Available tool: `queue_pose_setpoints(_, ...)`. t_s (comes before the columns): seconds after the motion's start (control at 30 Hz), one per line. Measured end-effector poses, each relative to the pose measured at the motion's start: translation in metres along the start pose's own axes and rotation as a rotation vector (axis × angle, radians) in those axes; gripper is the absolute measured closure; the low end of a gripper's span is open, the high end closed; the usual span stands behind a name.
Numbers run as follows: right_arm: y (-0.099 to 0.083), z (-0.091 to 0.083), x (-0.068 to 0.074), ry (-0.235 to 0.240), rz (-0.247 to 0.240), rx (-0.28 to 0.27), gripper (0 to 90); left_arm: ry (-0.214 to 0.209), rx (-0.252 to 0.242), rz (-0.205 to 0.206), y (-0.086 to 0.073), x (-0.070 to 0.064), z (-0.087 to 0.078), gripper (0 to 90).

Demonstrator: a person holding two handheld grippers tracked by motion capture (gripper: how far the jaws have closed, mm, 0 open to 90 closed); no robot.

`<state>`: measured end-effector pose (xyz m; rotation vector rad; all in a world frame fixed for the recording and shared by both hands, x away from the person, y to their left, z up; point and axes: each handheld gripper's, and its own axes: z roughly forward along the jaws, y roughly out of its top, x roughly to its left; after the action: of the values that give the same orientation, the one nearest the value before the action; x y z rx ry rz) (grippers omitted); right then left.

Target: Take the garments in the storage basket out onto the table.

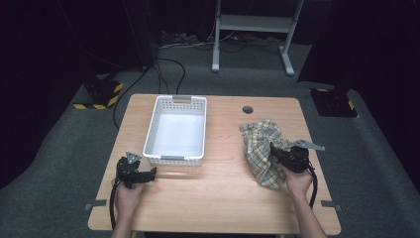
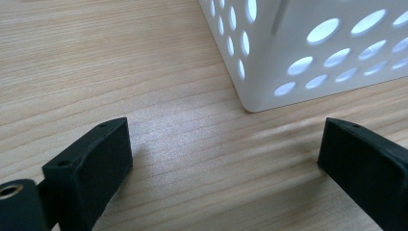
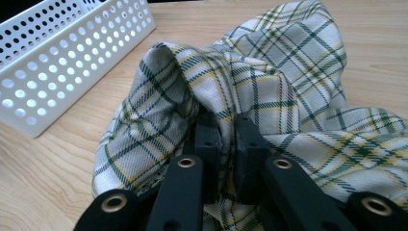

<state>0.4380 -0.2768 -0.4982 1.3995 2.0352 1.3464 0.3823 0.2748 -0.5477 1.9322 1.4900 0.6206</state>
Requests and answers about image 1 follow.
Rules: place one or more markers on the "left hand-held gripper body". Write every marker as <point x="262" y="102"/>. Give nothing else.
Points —
<point x="127" y="172"/>

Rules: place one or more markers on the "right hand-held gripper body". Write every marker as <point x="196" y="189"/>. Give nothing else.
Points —
<point x="297" y="160"/>

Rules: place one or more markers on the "plaid cloth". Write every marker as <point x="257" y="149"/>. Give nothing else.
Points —
<point x="261" y="145"/>

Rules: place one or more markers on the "white plastic basket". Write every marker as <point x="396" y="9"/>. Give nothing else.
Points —
<point x="176" y="132"/>

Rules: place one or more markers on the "person's right hand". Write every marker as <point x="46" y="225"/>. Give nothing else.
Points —
<point x="297" y="183"/>

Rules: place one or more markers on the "person's left hand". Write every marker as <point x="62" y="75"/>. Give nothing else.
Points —
<point x="127" y="198"/>

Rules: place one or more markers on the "black yellow striped stand base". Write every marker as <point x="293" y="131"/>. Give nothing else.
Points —
<point x="333" y="102"/>
<point x="102" y="94"/>

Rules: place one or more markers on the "white metal stand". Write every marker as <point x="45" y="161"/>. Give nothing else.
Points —
<point x="254" y="23"/>

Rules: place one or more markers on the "grey table bracket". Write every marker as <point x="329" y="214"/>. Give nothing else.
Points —
<point x="330" y="204"/>
<point x="97" y="203"/>

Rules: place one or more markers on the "black upright post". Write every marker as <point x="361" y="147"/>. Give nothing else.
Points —
<point x="140" y="33"/>

